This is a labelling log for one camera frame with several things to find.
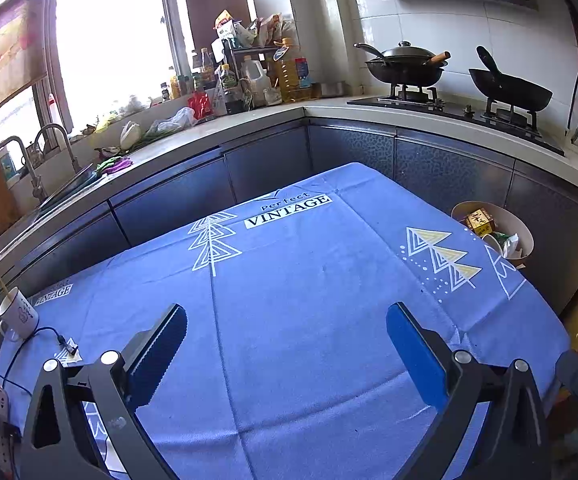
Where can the clear plastic bag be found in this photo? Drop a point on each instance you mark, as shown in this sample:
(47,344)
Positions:
(171,122)

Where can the black gas stove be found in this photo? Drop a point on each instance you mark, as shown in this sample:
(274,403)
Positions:
(459,112)

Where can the blue printed tablecloth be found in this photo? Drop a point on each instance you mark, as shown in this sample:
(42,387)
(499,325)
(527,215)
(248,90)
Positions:
(294,310)

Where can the dark kitchen base cabinets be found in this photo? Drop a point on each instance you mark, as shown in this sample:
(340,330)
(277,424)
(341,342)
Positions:
(444,170)

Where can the white bottle red cap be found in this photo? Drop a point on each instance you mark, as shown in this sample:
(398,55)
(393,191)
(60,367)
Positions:
(59,112)

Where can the wooden stick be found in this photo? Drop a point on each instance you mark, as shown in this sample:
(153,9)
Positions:
(4,290)

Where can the row of condiment bottles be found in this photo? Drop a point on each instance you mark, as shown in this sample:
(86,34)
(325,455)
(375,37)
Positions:
(194,82)

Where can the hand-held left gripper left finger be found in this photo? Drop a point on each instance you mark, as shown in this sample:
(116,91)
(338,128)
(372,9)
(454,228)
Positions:
(161,350)

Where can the red plastic packet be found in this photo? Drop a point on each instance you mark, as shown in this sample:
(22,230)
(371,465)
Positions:
(201,106)

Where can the brown window board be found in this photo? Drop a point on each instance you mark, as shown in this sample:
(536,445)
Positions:
(216,5)

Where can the black wok with lid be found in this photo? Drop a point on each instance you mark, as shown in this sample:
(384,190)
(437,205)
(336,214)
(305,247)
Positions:
(406,67)

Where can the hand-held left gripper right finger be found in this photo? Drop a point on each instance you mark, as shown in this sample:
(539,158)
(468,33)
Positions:
(414,355)

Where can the steel sink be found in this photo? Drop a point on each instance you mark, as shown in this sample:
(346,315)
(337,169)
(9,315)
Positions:
(69,185)

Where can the white plastic jug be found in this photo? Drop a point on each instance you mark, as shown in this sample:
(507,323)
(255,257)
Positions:
(258,85)

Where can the dark sauce bottle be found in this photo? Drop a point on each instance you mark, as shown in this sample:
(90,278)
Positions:
(231,92)

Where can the pile of food packets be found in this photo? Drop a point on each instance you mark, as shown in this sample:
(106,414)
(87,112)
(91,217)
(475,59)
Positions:
(254,27)

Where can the white vegetable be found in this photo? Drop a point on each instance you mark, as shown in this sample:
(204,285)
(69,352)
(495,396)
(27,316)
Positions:
(130,136)

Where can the black frying pan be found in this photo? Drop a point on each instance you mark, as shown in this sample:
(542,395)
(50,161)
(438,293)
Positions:
(514,92)

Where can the purple cloth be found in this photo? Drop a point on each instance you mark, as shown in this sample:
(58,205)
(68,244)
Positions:
(116,166)

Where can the steel kitchen faucet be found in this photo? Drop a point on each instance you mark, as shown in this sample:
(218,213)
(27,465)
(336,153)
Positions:
(34,182)
(71,152)

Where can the orange white power strip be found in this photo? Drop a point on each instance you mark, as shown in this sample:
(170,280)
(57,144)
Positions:
(0,420)

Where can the yellow patterned carton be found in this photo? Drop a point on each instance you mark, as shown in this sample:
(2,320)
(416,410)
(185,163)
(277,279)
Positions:
(480,221)

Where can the large yellow oil bottle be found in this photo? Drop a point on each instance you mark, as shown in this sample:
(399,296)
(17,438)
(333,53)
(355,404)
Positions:
(291,75)

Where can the patterned window blind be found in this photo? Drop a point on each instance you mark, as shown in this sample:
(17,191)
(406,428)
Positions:
(4,60)

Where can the beige round waste bin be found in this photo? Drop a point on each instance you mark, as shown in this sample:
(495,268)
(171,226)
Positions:
(524,240)

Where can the white printed mug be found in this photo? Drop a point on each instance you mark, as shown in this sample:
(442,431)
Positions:
(19,317)

